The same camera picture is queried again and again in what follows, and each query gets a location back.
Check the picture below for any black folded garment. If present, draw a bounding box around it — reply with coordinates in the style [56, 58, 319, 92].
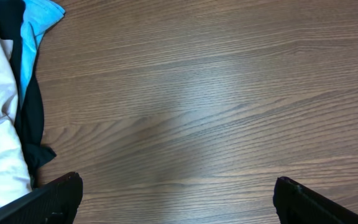
[0, 0, 56, 189]

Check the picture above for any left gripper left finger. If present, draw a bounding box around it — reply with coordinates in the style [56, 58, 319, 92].
[0, 172, 83, 224]

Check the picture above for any light blue folded shirt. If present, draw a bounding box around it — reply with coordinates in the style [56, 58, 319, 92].
[19, 0, 65, 106]

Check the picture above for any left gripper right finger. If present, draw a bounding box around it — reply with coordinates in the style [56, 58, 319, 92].
[273, 177, 358, 224]

